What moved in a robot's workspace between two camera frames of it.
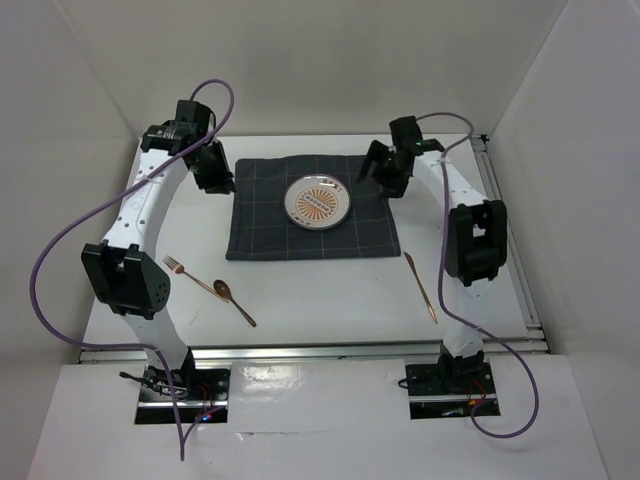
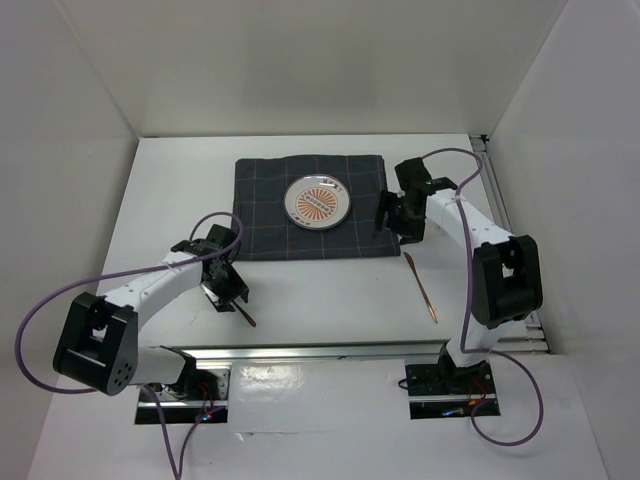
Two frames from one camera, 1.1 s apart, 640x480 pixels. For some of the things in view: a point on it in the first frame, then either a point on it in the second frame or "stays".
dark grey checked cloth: x=259 y=228 stays
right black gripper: x=395 y=188 to x=413 y=233
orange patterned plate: x=317 y=202 stays
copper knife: x=421 y=286 stays
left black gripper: x=215 y=183 to x=236 y=285
